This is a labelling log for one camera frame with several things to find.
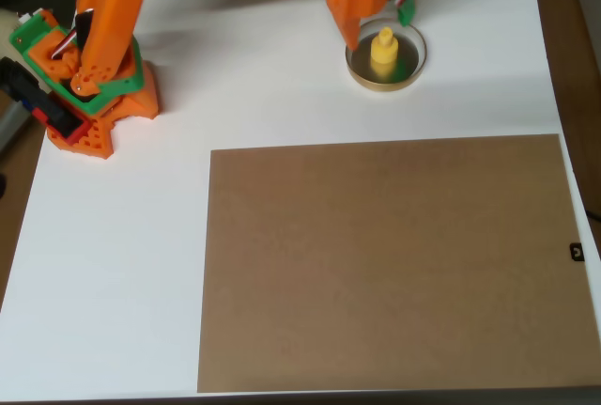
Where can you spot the round shallow metal dish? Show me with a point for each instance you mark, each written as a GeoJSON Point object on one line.
{"type": "Point", "coordinates": [408, 62]}

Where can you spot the brown rectangular board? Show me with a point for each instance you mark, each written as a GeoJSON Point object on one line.
{"type": "Point", "coordinates": [375, 259]}

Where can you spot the small yellow plastic piece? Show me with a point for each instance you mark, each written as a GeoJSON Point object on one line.
{"type": "Point", "coordinates": [384, 55]}

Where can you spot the orange gripper black servo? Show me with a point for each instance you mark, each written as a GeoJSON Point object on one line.
{"type": "Point", "coordinates": [345, 1]}

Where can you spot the small black clip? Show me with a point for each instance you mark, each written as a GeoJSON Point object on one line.
{"type": "Point", "coordinates": [576, 252]}

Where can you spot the green orange robot arm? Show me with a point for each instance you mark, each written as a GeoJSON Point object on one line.
{"type": "Point", "coordinates": [112, 10]}

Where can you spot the black red table clamp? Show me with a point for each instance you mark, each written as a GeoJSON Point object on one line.
{"type": "Point", "coordinates": [42, 104]}

